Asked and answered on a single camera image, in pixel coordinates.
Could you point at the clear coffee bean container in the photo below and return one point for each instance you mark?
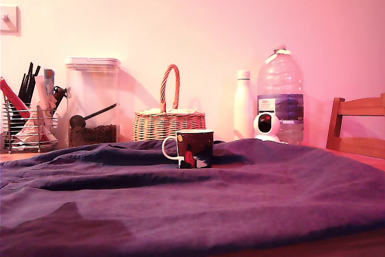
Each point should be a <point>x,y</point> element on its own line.
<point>93,88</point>

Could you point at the dark picture mug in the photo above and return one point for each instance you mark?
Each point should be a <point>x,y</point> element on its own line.
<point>198,148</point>

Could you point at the white insulated bottle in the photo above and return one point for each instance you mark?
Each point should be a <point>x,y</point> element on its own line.
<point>244,103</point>

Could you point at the large clear water bottle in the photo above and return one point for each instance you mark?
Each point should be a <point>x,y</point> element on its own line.
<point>280,82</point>

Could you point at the blue cloth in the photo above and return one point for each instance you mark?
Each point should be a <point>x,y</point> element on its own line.
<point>210,209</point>

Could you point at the black scoop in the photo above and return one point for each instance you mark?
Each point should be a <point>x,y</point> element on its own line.
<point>77,121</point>

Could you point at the dark brown kitchen tool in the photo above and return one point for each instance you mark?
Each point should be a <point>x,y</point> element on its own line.
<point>58,93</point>

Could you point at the blue packet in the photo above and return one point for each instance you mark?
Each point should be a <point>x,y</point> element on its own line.
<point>49,82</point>

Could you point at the wooden chair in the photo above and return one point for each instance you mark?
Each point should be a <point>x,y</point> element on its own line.
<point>358,109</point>

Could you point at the red kitchen utensil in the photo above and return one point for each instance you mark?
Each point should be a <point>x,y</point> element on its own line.
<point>13,97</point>

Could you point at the small white round camera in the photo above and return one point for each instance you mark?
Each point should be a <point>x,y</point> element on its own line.
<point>266,124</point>

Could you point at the white wall plate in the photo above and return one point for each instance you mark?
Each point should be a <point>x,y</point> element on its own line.
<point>9,25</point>

